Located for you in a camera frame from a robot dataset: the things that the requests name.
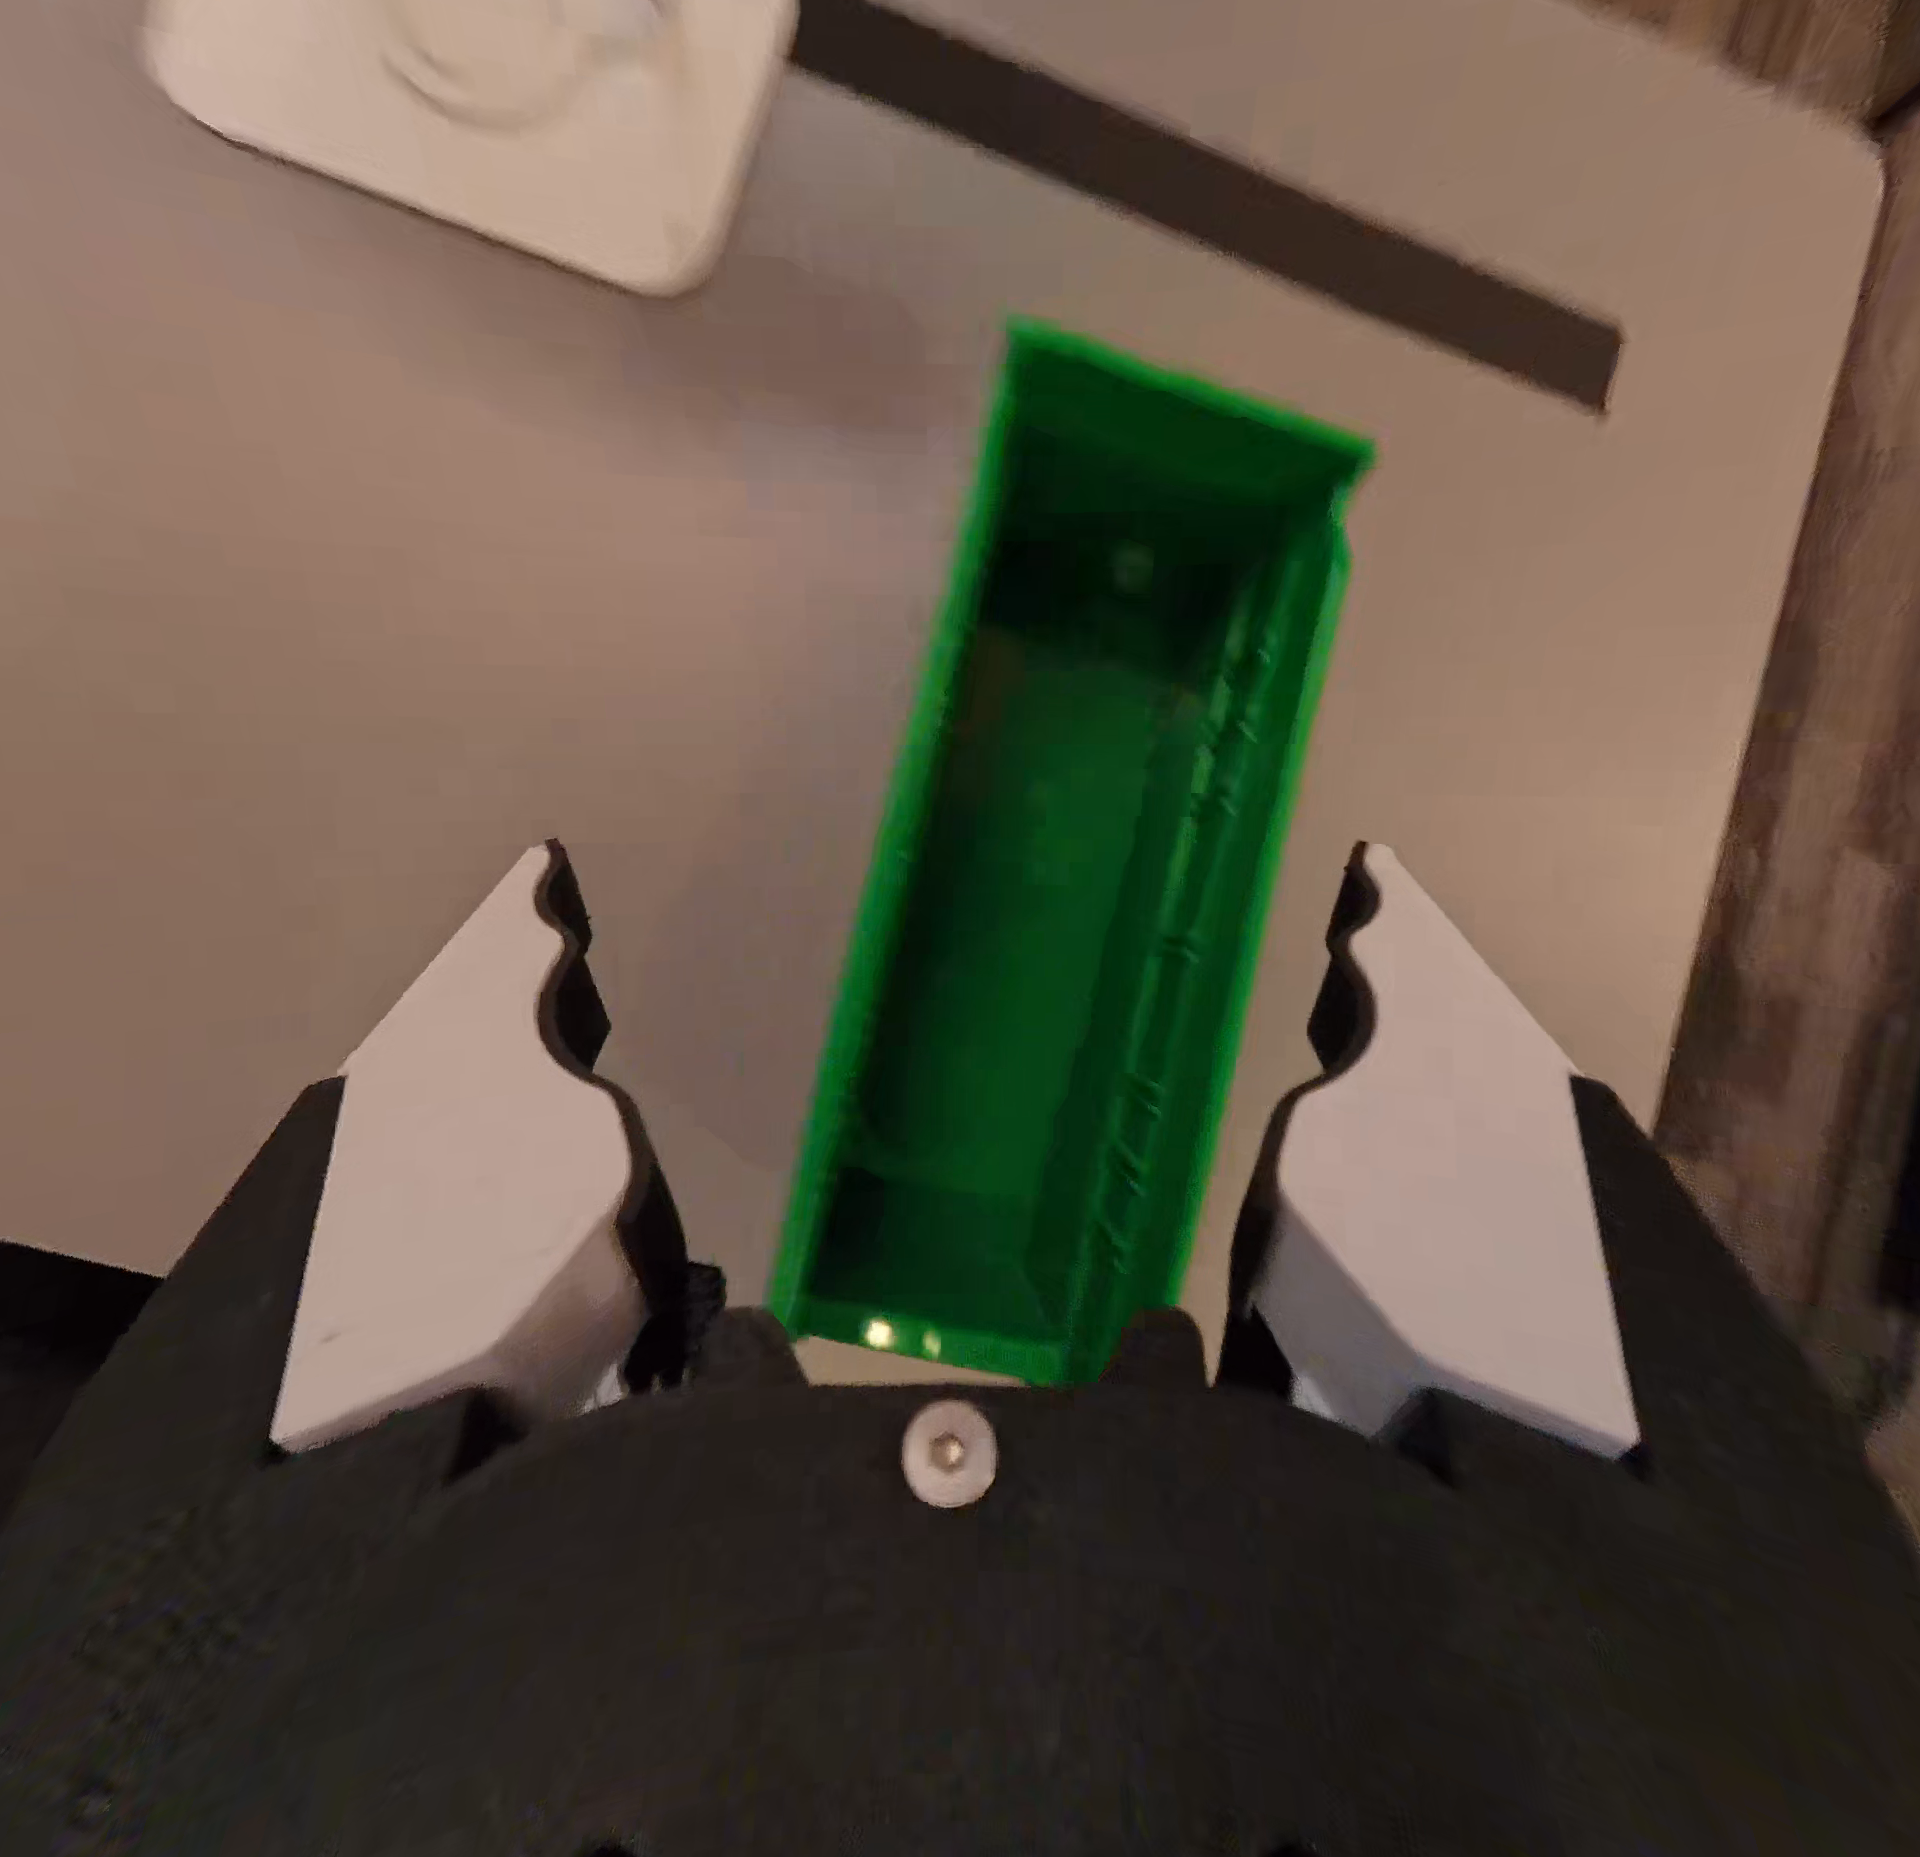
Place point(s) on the black strip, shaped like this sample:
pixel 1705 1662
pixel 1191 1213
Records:
pixel 1201 185

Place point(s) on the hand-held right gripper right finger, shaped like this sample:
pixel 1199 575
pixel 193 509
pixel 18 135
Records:
pixel 1448 1191

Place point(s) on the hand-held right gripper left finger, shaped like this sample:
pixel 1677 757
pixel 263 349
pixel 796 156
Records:
pixel 457 1182

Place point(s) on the green plastic bin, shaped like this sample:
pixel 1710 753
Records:
pixel 1050 912

